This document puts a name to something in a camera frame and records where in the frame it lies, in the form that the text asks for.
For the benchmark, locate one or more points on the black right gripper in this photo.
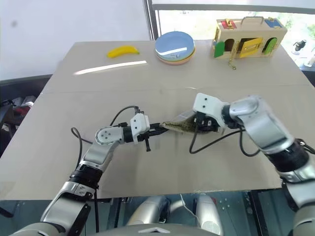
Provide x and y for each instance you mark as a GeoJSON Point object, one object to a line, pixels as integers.
{"type": "Point", "coordinates": [204, 121]}

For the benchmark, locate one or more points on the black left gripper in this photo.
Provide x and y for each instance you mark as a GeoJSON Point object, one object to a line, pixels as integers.
{"type": "Point", "coordinates": [150, 132]}

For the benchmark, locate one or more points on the grey checkered cloth pouch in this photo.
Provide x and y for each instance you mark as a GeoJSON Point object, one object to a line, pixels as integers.
{"type": "Point", "coordinates": [179, 126]}

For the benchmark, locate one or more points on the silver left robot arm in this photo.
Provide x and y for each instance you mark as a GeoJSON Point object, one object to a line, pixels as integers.
{"type": "Point", "coordinates": [98, 157]}

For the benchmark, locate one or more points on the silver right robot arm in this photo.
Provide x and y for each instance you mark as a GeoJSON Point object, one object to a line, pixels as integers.
{"type": "Point", "coordinates": [261, 123]}

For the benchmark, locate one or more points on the pink plastic plate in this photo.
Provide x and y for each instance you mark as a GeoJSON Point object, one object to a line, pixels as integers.
{"type": "Point", "coordinates": [174, 63]}

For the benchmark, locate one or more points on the yellow plastic plate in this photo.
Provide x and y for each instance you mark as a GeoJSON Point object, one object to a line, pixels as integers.
{"type": "Point", "coordinates": [190, 56]}

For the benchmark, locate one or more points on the silver robot left thigh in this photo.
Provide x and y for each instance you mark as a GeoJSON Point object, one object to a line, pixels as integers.
{"type": "Point", "coordinates": [147, 211]}

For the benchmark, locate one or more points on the silver robot thigh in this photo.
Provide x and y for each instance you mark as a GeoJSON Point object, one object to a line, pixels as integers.
{"type": "Point", "coordinates": [147, 211]}
{"type": "Point", "coordinates": [209, 214]}

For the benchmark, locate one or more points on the blue plastic plate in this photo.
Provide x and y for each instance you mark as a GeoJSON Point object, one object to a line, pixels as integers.
{"type": "Point", "coordinates": [173, 43]}

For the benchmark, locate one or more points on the yellow toy banana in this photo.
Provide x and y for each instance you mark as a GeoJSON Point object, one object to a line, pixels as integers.
{"type": "Point", "coordinates": [121, 51]}

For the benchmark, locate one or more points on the silver robot right thigh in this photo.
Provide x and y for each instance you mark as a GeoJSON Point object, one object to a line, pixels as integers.
{"type": "Point", "coordinates": [209, 214]}

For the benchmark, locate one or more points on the black table leg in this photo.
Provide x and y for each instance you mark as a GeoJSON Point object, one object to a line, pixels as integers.
{"type": "Point", "coordinates": [114, 214]}
{"type": "Point", "coordinates": [258, 216]}

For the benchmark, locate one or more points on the wooden lock box with doors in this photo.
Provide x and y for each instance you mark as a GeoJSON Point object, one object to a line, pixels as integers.
{"type": "Point", "coordinates": [249, 32]}

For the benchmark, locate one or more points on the grey robot torso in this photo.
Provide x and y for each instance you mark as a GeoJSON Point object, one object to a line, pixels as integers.
{"type": "Point", "coordinates": [152, 230]}

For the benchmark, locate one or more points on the white object outside window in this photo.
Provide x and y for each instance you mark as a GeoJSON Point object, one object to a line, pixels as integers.
{"type": "Point", "coordinates": [309, 61]}

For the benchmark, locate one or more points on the black object outside window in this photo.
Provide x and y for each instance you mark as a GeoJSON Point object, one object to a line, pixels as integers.
{"type": "Point", "coordinates": [300, 45]}

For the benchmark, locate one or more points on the black cluttered storage rack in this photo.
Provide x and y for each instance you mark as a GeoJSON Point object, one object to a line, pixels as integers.
{"type": "Point", "coordinates": [13, 118]}

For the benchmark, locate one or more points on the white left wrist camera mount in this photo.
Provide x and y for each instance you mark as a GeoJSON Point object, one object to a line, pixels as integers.
{"type": "Point", "coordinates": [139, 124]}

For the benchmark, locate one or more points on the dark window frame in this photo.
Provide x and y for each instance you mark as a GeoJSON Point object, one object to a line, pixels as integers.
{"type": "Point", "coordinates": [151, 22]}

